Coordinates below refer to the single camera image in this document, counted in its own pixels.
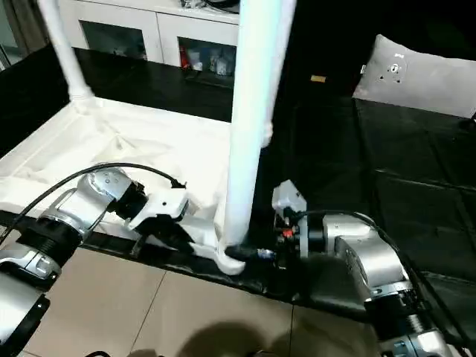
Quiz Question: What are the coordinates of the white plastic table top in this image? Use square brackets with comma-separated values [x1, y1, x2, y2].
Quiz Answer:
[0, 94, 274, 276]

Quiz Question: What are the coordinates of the white plastic table leg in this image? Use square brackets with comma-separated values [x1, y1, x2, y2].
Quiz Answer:
[222, 0, 298, 261]
[36, 0, 96, 112]
[260, 118, 275, 149]

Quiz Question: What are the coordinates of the black table mat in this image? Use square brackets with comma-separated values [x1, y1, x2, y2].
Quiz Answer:
[0, 44, 476, 335]

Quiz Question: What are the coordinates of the white glass-door cabinet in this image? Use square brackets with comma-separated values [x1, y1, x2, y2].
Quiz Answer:
[48, 0, 241, 81]

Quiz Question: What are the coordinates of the grey pillow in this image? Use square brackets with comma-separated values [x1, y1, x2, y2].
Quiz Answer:
[351, 33, 476, 119]

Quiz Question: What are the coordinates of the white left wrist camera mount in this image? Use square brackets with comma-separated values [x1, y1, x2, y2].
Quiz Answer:
[126, 187, 190, 230]

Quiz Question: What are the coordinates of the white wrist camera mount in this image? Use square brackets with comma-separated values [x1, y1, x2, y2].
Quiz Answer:
[271, 179, 309, 257]
[126, 187, 190, 230]

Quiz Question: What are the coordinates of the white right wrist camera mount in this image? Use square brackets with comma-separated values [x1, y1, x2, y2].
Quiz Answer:
[271, 179, 309, 257]

